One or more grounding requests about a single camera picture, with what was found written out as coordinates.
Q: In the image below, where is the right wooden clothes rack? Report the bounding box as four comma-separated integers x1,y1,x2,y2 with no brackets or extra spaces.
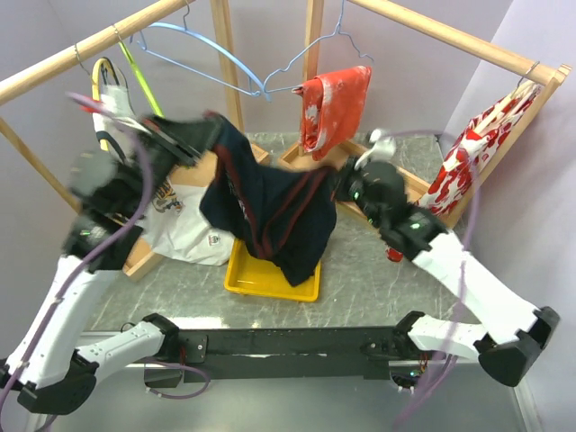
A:
276,0,573,230

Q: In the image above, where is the navy maroon-trimmed tank top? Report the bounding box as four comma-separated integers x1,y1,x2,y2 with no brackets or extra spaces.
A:
200,112,337,286

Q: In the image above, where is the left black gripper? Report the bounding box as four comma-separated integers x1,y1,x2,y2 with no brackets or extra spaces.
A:
126,111,227,217

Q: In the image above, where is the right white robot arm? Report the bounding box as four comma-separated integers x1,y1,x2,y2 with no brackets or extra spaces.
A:
335,157,560,387

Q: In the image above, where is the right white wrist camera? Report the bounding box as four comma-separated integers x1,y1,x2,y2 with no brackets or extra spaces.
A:
355,128,397,171

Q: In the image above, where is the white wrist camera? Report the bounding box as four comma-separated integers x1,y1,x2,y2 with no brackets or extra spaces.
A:
66,92,150,134
355,128,397,171

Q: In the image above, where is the orange white tie-dye garment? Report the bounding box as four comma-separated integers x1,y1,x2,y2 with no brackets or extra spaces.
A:
292,66,373,161

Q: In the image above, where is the left wooden clothes rack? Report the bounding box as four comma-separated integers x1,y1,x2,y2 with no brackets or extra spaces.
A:
1,1,270,281

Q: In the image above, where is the red floral white garment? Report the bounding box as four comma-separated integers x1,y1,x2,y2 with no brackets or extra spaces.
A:
384,82,544,263

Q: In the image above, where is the light blue plastic hanger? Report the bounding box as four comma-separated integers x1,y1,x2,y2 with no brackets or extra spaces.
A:
129,1,265,98

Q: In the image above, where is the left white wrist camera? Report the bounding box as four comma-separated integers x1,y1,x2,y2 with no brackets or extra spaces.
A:
66,92,150,134

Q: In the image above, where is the yellow plastic hanger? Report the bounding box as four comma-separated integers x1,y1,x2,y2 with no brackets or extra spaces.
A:
91,57,111,132

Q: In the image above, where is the white navy graphic tank top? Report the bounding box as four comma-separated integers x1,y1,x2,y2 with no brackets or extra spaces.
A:
100,60,234,268

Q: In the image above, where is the yellow plastic tray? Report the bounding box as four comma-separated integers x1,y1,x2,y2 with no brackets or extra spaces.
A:
223,239,321,302

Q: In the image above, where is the cream plastic hanger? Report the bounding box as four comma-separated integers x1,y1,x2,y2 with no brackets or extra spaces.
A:
473,82,541,135

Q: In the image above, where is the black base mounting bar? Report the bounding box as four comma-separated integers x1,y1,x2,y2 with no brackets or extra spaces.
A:
144,326,433,380

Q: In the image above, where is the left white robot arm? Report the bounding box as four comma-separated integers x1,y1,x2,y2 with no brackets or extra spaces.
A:
1,115,224,416

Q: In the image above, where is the green plastic hanger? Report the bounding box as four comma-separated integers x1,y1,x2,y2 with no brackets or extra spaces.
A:
118,40,164,117

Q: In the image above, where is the blue wire hanger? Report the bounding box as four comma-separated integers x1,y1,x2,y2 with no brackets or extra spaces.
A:
262,0,375,103

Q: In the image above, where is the wooden clothes rack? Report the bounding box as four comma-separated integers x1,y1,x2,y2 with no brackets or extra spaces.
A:
1,1,270,281
276,0,573,230

